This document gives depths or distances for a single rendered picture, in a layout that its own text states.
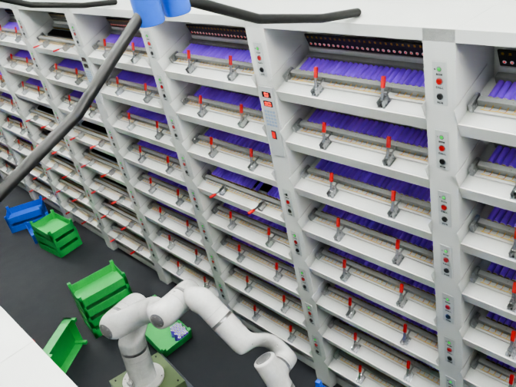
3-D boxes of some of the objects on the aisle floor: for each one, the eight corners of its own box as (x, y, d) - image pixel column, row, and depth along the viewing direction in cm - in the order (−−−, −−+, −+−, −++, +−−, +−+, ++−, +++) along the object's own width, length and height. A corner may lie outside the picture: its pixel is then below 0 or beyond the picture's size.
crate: (192, 336, 330) (191, 329, 325) (164, 358, 320) (163, 350, 314) (160, 305, 346) (158, 297, 340) (132, 325, 335) (130, 317, 330)
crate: (51, 382, 321) (38, 356, 311) (76, 342, 346) (64, 317, 336) (64, 382, 319) (51, 356, 309) (87, 342, 344) (76, 317, 334)
